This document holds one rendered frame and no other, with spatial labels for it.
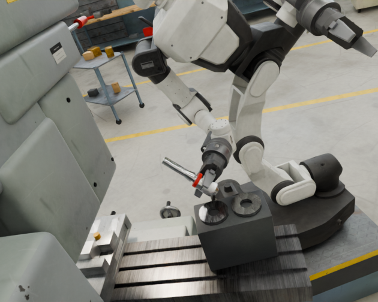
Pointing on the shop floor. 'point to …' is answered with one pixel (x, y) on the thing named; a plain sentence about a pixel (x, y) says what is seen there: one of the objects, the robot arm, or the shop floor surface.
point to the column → (34, 271)
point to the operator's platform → (350, 261)
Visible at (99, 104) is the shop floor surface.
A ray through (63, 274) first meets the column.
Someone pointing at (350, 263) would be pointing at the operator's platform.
